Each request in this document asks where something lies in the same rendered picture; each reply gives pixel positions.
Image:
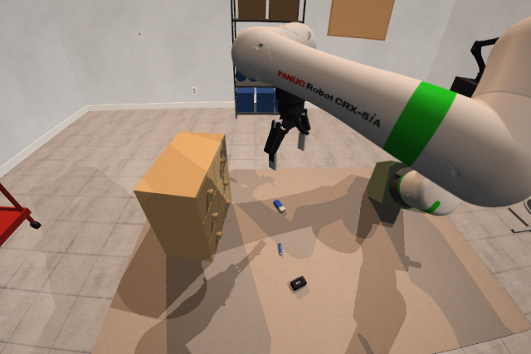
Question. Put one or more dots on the tan wooden chest of drawers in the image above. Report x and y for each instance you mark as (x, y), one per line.
(168, 194)

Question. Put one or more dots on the blue and white eraser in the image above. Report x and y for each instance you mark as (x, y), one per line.
(279, 206)

